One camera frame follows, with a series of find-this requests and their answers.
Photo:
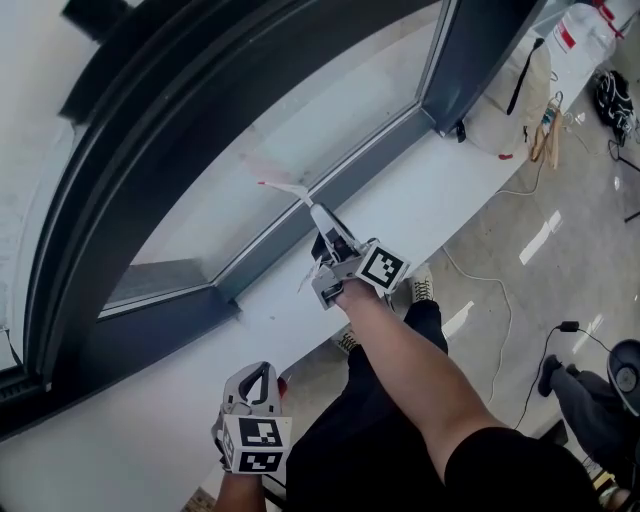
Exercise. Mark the brown hanger with teal clips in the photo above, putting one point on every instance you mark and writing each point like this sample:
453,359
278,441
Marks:
550,112

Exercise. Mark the person's left forearm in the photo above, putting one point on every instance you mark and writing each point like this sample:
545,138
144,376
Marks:
237,495

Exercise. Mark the white sneaker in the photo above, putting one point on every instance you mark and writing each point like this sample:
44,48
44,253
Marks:
346,340
422,285

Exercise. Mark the black office chair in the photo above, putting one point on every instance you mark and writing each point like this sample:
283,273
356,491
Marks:
627,375

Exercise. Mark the black patterned backpack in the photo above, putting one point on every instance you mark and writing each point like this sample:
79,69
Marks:
615,105

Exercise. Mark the frosted sash window pane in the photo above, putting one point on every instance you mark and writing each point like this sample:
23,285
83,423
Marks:
30,150

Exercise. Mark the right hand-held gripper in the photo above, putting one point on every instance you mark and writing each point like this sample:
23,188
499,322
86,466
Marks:
382,265

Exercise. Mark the person's body in black clothes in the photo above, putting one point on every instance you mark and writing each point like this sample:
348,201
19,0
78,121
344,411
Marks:
360,450

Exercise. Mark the clear plastic bottle red label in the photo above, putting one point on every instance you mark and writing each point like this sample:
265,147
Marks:
585,40

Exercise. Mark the wooden clothes hanger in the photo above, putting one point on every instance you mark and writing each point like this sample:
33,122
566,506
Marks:
547,142

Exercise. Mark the black window frame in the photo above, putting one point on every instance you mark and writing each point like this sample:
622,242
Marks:
150,125

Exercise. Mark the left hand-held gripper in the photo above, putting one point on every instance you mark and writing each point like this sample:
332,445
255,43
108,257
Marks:
257,432

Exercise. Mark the white squeegee with red blade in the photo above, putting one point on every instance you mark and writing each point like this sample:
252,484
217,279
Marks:
290,189

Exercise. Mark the person's right forearm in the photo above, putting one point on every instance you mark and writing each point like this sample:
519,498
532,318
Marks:
415,380

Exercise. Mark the white window sill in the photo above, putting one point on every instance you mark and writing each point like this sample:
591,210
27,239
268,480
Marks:
400,210

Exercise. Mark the clear window glass pane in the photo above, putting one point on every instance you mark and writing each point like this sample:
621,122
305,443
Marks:
280,125

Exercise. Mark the black floor box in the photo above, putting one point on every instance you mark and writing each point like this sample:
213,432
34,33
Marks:
556,432

